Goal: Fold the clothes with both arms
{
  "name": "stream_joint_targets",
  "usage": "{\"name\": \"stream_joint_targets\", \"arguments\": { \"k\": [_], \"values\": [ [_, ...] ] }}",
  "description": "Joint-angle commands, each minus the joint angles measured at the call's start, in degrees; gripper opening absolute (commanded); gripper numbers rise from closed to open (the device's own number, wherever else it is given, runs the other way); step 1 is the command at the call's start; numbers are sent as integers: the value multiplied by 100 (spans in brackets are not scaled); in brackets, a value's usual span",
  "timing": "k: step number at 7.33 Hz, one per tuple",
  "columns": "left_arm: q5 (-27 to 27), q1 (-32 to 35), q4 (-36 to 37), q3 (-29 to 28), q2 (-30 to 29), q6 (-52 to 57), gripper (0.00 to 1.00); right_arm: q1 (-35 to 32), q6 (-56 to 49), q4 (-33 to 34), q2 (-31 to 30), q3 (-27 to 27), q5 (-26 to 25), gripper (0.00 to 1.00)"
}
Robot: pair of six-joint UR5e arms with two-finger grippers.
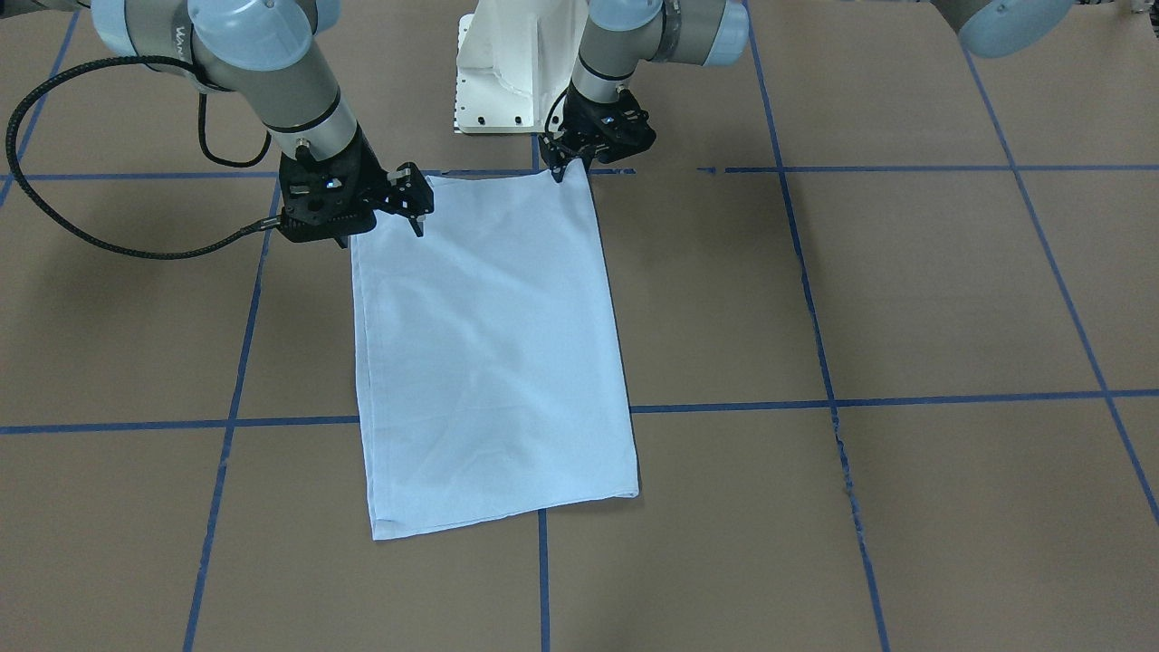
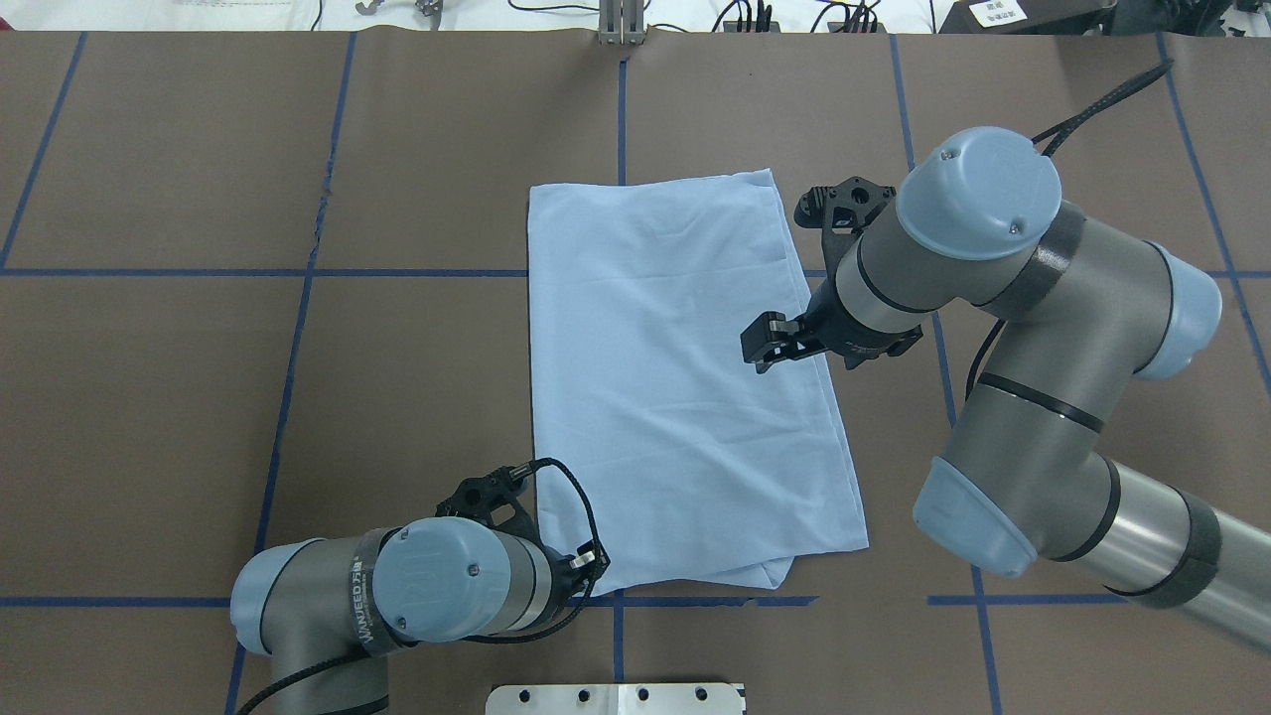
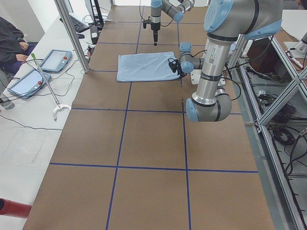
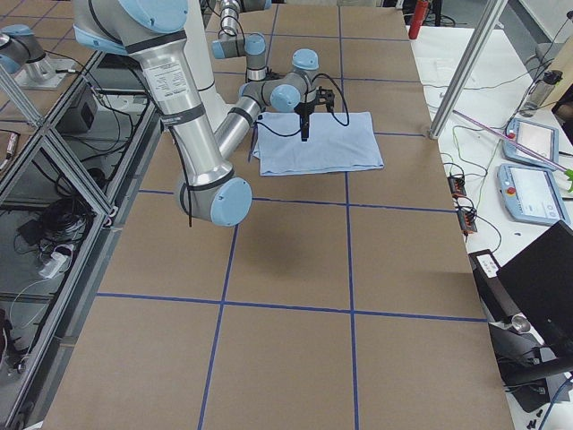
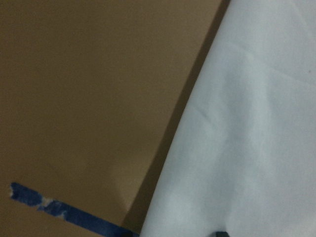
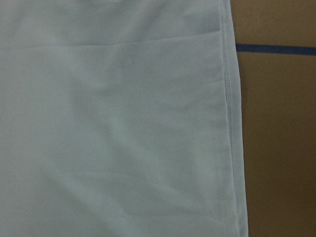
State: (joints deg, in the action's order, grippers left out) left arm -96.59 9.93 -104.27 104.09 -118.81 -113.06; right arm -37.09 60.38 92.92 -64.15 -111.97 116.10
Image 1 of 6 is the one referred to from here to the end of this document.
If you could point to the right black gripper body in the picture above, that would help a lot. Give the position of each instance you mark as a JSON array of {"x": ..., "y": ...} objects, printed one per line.
[{"x": 372, "y": 171}]

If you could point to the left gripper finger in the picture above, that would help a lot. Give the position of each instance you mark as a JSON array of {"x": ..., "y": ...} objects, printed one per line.
[{"x": 558, "y": 152}]

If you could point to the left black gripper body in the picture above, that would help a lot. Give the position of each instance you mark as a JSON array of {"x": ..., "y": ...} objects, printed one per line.
[{"x": 579, "y": 119}]

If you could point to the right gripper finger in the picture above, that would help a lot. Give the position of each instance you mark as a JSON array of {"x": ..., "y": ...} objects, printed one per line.
[{"x": 410, "y": 196}]

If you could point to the light blue t-shirt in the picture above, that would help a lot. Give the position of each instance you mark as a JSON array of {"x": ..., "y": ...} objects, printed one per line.
[{"x": 488, "y": 368}]

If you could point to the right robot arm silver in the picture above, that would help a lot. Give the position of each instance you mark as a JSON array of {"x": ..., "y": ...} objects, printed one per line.
[{"x": 265, "y": 51}]

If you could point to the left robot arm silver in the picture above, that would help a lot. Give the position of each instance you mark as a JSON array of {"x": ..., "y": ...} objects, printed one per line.
[{"x": 619, "y": 35}]

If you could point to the blue tape line crosswise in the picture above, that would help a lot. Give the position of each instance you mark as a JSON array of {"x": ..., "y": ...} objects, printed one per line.
[{"x": 794, "y": 405}]

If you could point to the brown paper table cover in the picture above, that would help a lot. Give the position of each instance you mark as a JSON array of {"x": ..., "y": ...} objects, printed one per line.
[{"x": 856, "y": 209}]

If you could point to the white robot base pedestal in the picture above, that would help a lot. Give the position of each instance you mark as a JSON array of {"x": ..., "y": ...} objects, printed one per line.
[{"x": 514, "y": 58}]

